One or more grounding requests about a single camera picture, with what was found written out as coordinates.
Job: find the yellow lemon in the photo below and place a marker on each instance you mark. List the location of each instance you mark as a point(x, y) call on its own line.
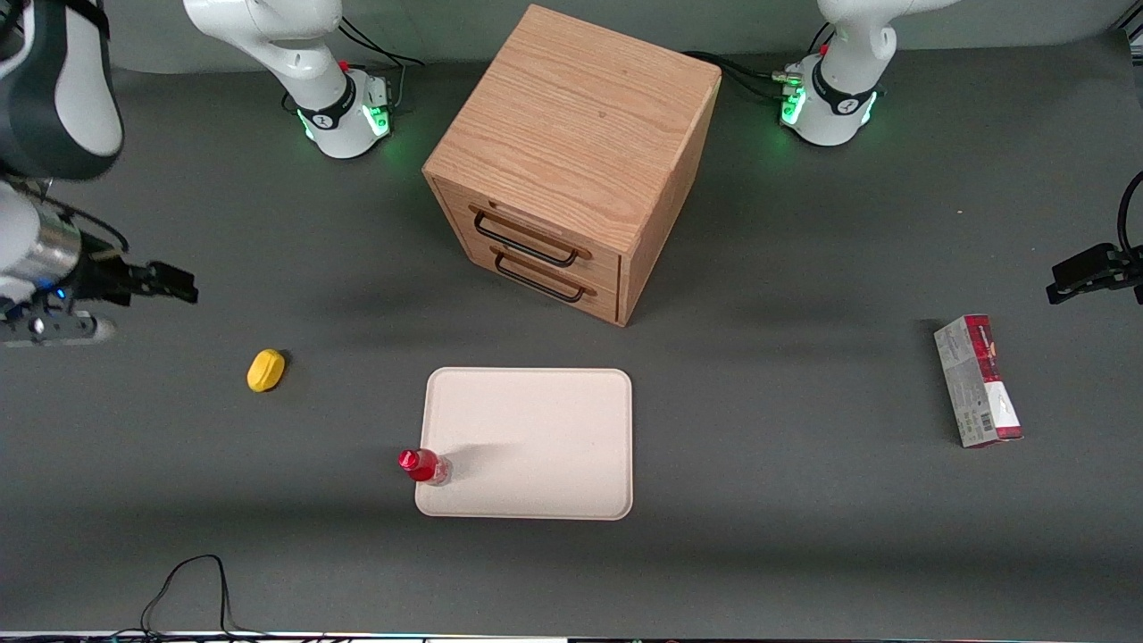
point(265, 371)

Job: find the red coke bottle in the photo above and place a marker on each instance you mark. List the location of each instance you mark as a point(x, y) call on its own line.
point(424, 465)

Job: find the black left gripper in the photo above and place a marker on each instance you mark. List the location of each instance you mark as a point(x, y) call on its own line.
point(1100, 269)

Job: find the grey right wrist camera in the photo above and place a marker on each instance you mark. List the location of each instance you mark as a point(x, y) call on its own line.
point(62, 329)

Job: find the red and grey carton box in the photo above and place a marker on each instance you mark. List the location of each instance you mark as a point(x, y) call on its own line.
point(978, 384)

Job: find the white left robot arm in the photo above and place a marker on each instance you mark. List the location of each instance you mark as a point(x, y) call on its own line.
point(839, 98)

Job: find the beige rectangular tray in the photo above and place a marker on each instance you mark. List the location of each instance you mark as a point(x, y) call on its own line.
point(536, 442)

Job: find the wooden drawer front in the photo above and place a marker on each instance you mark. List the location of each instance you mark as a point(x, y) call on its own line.
point(607, 302)
point(603, 272)

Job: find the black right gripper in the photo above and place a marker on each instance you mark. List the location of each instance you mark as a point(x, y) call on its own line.
point(100, 275)

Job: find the wooden drawer cabinet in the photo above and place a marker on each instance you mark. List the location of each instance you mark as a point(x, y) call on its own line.
point(580, 116)

